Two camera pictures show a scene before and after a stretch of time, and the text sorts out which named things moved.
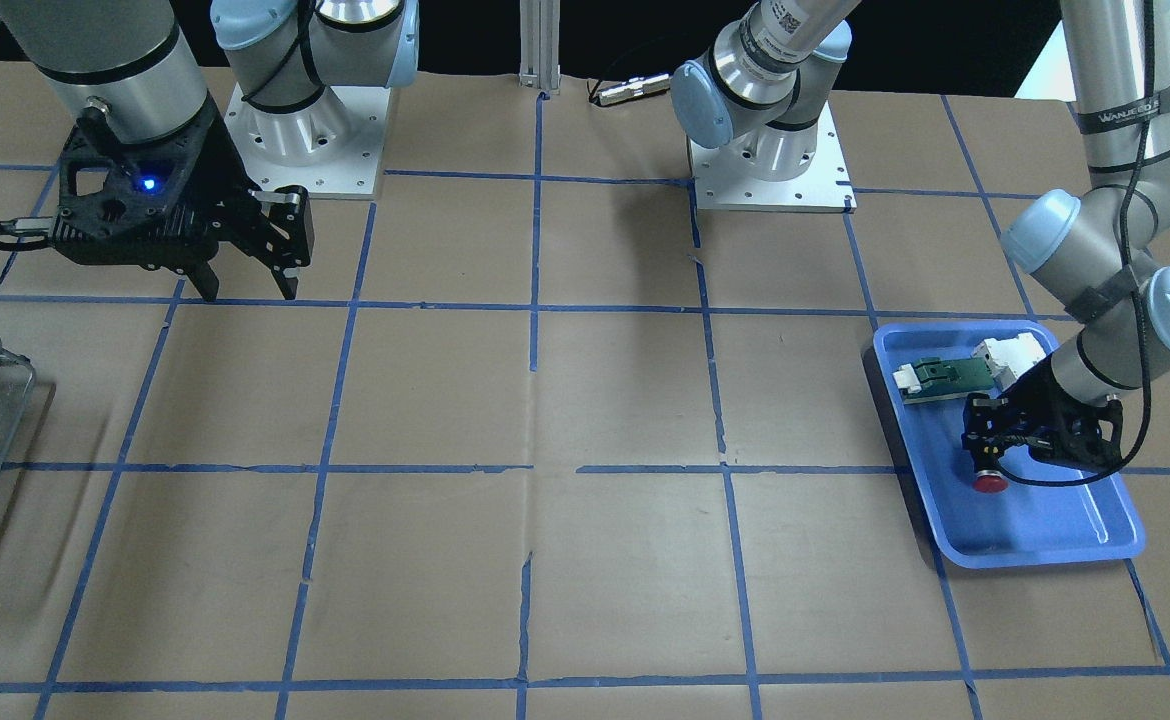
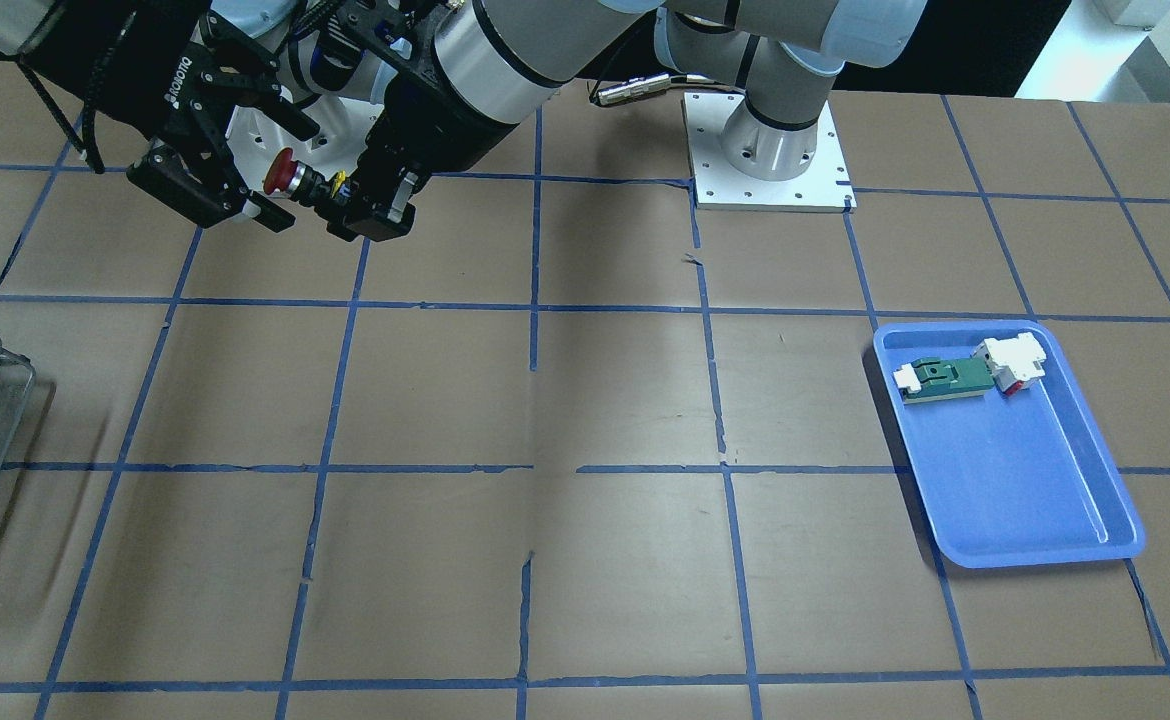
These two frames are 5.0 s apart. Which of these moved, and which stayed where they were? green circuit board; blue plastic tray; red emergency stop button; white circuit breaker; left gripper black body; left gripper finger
Moved: red emergency stop button; left gripper finger; left gripper black body
Stayed: green circuit board; blue plastic tray; white circuit breaker
